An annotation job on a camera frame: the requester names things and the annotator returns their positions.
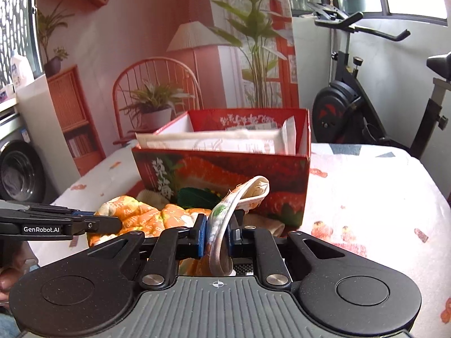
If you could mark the white cabinet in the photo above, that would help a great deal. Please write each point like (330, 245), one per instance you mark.
(45, 130)

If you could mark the orange floral cloth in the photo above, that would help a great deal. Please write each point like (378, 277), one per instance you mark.
(148, 218)

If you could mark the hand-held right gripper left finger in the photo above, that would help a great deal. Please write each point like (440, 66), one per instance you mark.
(200, 235)

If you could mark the washing machine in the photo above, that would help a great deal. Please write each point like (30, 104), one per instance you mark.
(17, 169)

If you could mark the cream cloth with patterned trim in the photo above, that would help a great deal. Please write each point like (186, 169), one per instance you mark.
(215, 243)

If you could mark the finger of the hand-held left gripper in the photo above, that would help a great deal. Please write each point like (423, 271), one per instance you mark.
(82, 213)
(104, 224)

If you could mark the printed blanket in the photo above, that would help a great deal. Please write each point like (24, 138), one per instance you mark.
(370, 200)

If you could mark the patterned window grille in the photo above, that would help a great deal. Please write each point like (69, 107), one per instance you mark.
(17, 24)

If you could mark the black exercise bike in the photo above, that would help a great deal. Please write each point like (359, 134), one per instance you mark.
(338, 112)

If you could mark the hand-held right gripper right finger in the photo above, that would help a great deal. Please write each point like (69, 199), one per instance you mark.
(233, 242)

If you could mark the white narrow packet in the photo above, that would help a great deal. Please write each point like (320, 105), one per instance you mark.
(289, 137)

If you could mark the person's left hand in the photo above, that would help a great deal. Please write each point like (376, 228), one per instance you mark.
(7, 283)

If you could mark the red strawberry cardboard box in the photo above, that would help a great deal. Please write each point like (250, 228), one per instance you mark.
(246, 179)

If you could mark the white plastic bottle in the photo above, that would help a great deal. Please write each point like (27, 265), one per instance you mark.
(21, 72)

